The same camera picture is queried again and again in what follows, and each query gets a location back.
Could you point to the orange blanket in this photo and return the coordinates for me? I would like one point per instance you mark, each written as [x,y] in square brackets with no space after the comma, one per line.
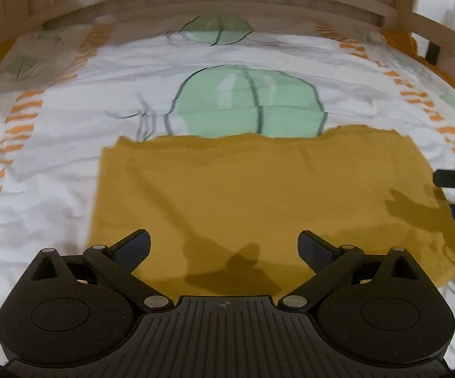
[398,39]

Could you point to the white patterned bed sheet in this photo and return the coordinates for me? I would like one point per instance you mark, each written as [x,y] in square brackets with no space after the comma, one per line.
[68,94]

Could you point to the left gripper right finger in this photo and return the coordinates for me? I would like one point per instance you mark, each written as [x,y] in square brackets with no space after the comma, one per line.
[331,265]

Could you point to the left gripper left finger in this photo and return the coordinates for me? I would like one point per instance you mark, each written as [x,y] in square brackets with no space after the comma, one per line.
[115,265]

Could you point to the mustard yellow knit garment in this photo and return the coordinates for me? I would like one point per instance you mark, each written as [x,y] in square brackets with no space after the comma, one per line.
[224,214]

